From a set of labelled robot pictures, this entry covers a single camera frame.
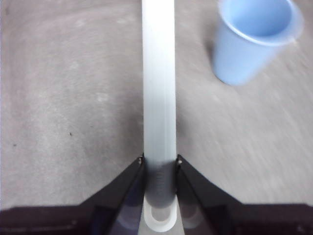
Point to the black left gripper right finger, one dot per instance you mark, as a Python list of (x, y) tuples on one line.
[(232, 218)]

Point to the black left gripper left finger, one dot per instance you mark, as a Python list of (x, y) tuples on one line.
[(85, 218)]

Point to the blue ribbed plastic cup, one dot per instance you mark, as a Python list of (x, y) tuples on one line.
[(244, 49)]

